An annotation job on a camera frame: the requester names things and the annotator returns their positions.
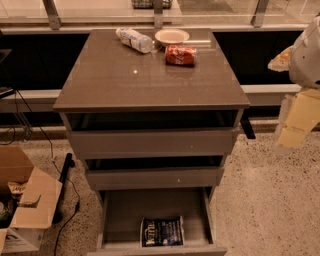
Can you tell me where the blue Kettle chip bag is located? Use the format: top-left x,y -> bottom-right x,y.
140,216 -> 185,247

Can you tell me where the grey bottom drawer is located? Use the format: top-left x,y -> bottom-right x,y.
87,188 -> 227,256

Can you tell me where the white bowl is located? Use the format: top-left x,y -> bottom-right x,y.
155,29 -> 190,46

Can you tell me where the grey middle drawer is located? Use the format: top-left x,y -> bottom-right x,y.
85,167 -> 224,191

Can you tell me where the black floor cable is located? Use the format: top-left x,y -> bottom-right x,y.
0,89 -> 81,256

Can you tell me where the grey drawer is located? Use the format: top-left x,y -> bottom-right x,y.
67,129 -> 238,160
85,167 -> 224,191
87,188 -> 227,256

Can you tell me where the black cabinet foot bar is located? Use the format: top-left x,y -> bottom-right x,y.
240,110 -> 256,139

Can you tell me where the black bar on floor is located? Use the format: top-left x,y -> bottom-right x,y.
52,153 -> 75,224

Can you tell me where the clear plastic water bottle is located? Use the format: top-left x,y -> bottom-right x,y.
116,28 -> 153,54

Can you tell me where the brown cardboard box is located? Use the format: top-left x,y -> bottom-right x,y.
0,146 -> 62,254

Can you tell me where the grey top drawer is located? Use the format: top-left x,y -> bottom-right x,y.
67,129 -> 238,160

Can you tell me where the grey drawer cabinet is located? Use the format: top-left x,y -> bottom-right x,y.
52,28 -> 251,256

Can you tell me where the red soda can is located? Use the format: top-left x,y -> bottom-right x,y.
165,45 -> 197,66

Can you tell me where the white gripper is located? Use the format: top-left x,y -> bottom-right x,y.
268,16 -> 320,149

